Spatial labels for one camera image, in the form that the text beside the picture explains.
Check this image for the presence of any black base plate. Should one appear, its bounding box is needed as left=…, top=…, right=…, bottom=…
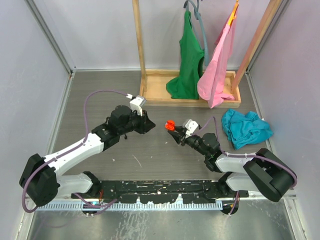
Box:
left=79, top=180, right=236, bottom=204

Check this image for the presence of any grey blue hanger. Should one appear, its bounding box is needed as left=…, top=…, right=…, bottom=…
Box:
left=183, top=0, right=210, bottom=67

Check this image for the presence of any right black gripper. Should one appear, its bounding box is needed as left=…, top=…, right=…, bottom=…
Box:
left=168, top=125, right=209, bottom=157

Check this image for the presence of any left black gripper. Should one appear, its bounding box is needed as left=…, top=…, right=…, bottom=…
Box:
left=118, top=107, right=155, bottom=136

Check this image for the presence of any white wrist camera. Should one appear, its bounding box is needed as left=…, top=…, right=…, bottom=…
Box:
left=182, top=119, right=199, bottom=138
left=129, top=95, right=146, bottom=117

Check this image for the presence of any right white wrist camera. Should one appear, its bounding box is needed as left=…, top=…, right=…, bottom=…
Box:
left=182, top=119, right=199, bottom=138

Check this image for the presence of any orange hanger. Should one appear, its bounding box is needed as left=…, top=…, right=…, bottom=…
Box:
left=227, top=0, right=239, bottom=27

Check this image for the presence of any pink shirt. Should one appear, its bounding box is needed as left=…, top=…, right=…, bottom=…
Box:
left=197, top=20, right=237, bottom=109

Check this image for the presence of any green shirt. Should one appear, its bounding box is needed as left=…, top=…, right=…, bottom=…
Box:
left=166, top=10, right=205, bottom=100

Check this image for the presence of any white slotted cable duct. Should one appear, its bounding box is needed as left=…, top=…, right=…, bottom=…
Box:
left=37, top=199, right=223, bottom=212

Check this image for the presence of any teal cloth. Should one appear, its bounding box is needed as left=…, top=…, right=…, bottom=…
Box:
left=221, top=109, right=274, bottom=150

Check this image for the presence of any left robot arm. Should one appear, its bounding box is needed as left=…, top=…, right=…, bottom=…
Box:
left=19, top=105, right=156, bottom=207

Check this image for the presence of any wooden clothes rack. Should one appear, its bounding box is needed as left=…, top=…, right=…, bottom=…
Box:
left=132, top=0, right=288, bottom=108

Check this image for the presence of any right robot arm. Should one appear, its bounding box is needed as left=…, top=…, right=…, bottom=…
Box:
left=166, top=126, right=298, bottom=202

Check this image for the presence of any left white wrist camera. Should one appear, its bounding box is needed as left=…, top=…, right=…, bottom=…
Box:
left=129, top=95, right=146, bottom=117

